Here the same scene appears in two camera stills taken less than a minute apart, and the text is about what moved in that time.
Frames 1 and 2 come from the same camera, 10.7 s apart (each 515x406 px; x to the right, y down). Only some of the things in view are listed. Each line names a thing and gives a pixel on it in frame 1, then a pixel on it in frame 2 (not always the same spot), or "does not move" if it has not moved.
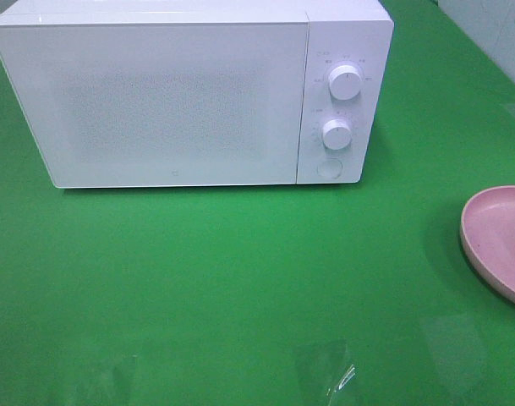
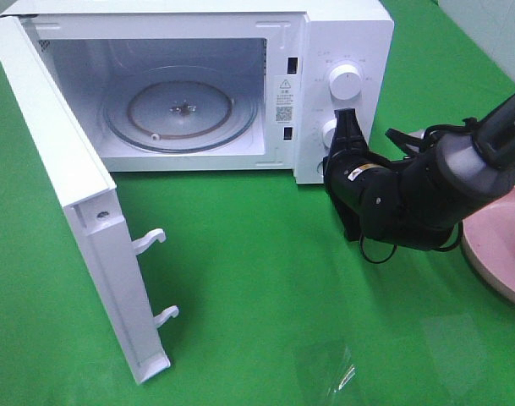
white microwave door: (161, 104) to (88, 193)
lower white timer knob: (336, 134) does not move
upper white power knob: (345, 82) does not move
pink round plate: (494, 233) does not move
